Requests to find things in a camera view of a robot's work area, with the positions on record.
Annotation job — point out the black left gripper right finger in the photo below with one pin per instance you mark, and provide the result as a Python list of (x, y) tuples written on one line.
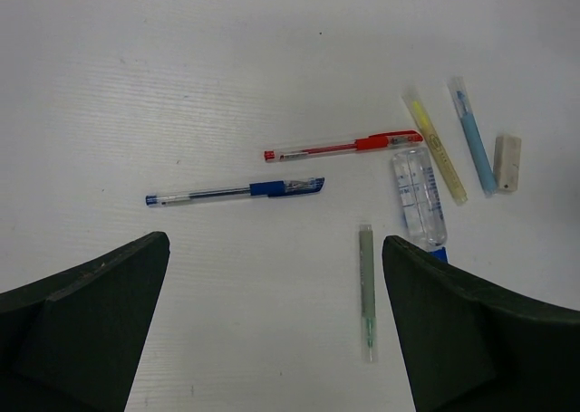
[(471, 345)]

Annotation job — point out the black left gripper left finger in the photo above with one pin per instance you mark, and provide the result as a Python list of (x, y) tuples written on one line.
[(73, 340)]

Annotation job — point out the clear glue bottle blue cap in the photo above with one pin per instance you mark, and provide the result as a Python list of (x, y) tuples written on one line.
[(420, 201)]

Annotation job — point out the grey highlighter pen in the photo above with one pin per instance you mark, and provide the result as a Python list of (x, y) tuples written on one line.
[(367, 282)]

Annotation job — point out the blue highlighter pen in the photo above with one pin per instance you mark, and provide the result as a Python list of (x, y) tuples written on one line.
[(470, 128)]

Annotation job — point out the beige eraser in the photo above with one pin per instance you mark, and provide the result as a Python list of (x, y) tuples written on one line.
[(507, 162)]

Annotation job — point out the red gel pen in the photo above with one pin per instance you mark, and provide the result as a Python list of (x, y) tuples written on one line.
[(379, 141)]

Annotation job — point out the blue gel pen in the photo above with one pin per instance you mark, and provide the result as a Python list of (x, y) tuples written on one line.
[(267, 189)]

